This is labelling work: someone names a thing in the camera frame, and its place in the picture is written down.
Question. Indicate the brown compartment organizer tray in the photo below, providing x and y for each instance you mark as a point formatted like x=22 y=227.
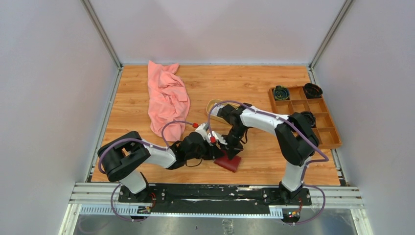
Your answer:
x=297 y=101

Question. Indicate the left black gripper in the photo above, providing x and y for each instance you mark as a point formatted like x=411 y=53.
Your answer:
x=213 y=152

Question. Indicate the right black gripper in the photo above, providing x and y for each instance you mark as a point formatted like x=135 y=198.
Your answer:
x=231 y=149

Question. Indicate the yellow oval tray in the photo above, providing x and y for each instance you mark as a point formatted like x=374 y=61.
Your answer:
x=212 y=110

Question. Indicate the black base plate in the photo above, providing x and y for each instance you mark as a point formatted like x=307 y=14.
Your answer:
x=220 y=199

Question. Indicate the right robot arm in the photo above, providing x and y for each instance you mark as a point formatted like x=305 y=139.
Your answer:
x=294 y=134

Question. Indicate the red leather card holder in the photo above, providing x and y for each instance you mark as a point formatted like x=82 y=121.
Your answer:
x=229 y=164

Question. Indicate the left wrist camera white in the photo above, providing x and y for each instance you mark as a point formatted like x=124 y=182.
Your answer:
x=202 y=129

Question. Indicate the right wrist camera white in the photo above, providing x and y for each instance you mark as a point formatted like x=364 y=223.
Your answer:
x=213 y=138

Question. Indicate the black round cap top right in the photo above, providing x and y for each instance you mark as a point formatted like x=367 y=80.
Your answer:
x=312 y=91

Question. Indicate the aluminium frame rail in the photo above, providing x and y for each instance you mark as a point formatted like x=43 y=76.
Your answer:
x=101 y=199

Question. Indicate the black round cap middle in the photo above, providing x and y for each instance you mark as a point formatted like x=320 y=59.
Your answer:
x=309 y=116

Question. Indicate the black green round cap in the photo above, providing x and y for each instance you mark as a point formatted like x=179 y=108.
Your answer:
x=281 y=93

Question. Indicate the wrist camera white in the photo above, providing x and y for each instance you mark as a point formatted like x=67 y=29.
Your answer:
x=213 y=138
x=202 y=129

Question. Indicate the pink cloth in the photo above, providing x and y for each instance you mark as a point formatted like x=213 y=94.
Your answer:
x=169 y=102

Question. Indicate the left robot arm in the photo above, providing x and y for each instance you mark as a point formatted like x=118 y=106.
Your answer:
x=119 y=159

